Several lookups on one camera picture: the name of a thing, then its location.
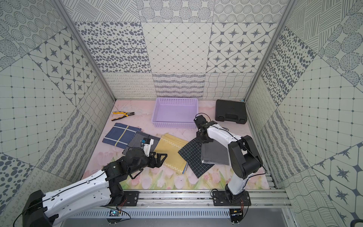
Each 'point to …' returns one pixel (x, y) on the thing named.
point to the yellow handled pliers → (127, 114)
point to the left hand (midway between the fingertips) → (162, 151)
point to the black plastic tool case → (231, 111)
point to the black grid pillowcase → (192, 153)
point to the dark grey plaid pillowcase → (135, 141)
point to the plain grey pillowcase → (214, 152)
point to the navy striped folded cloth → (120, 135)
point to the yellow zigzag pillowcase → (171, 144)
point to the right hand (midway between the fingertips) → (205, 140)
